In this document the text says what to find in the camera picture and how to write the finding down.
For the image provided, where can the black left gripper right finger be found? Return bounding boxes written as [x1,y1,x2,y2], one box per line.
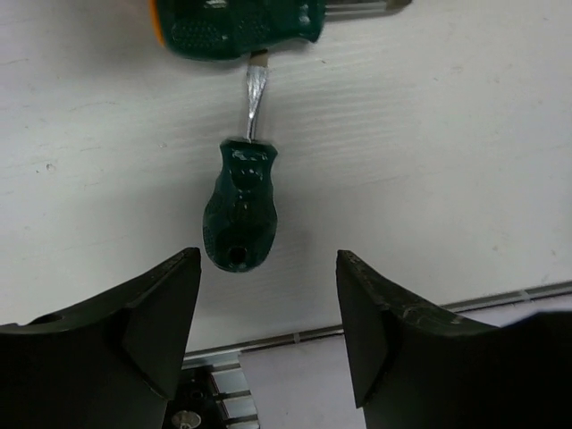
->
[336,250,571,428]

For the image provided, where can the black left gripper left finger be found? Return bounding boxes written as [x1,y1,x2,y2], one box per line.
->
[1,248,201,428]

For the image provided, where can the stubby green screwdriver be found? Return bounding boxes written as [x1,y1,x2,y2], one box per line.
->
[147,0,412,62]
[203,50,278,273]

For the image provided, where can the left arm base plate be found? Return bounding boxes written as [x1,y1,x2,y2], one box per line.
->
[163,348,263,429]

